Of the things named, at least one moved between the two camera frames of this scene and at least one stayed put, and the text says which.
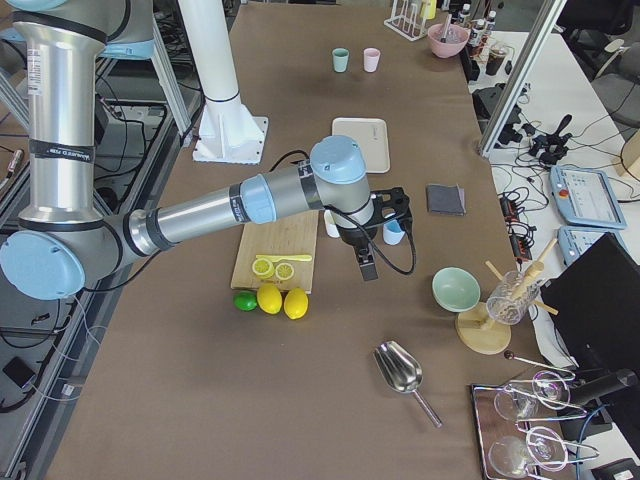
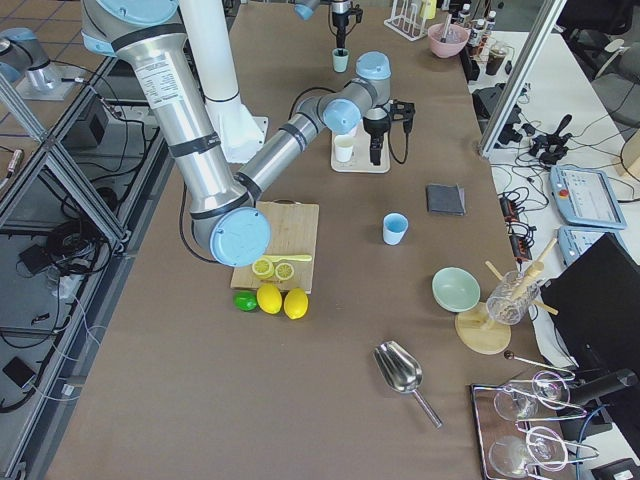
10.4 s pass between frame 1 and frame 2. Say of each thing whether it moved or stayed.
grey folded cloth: stayed
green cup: stayed
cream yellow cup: moved
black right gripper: moved
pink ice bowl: stayed
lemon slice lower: stayed
